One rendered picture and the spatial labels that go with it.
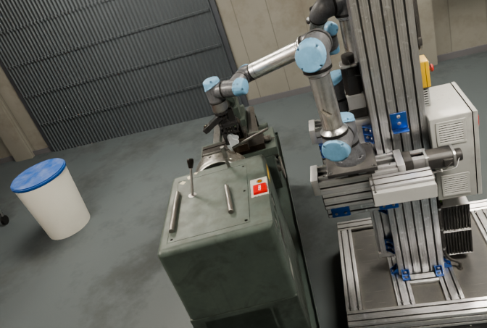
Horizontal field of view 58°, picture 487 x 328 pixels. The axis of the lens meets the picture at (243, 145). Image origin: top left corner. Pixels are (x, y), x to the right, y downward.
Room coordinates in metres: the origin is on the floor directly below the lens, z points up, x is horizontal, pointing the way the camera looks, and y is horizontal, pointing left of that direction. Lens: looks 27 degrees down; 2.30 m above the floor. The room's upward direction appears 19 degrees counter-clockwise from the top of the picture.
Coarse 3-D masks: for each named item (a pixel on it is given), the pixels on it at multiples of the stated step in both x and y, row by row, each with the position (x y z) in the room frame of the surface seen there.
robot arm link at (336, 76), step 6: (330, 72) 2.25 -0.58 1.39; (336, 72) 2.21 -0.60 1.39; (336, 78) 2.16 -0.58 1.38; (342, 78) 2.16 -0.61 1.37; (336, 84) 2.15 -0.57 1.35; (342, 84) 2.16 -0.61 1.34; (336, 90) 2.16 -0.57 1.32; (342, 90) 2.16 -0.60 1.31; (336, 96) 2.16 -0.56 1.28; (342, 96) 2.15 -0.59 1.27
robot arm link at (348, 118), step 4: (340, 112) 1.77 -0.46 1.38; (344, 112) 1.76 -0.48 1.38; (348, 112) 1.74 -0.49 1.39; (344, 116) 1.71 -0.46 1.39; (348, 116) 1.70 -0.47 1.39; (352, 116) 1.70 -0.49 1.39; (344, 120) 1.68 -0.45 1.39; (348, 120) 1.68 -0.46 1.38; (352, 120) 1.69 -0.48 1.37; (348, 124) 1.68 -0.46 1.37; (352, 124) 1.69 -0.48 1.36; (352, 128) 1.67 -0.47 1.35; (356, 128) 1.70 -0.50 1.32; (352, 132) 1.65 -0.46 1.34; (356, 132) 1.70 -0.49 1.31; (356, 136) 1.69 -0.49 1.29; (356, 140) 1.69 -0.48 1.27; (352, 144) 1.68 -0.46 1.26
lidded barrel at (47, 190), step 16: (48, 160) 4.30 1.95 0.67; (32, 176) 4.03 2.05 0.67; (48, 176) 3.89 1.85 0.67; (64, 176) 3.98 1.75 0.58; (16, 192) 3.83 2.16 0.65; (32, 192) 3.79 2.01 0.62; (48, 192) 3.82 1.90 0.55; (64, 192) 3.91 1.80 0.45; (32, 208) 3.83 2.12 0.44; (48, 208) 3.81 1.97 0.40; (64, 208) 3.86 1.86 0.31; (80, 208) 3.98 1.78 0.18; (48, 224) 3.83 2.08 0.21; (64, 224) 3.83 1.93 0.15; (80, 224) 3.91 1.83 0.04
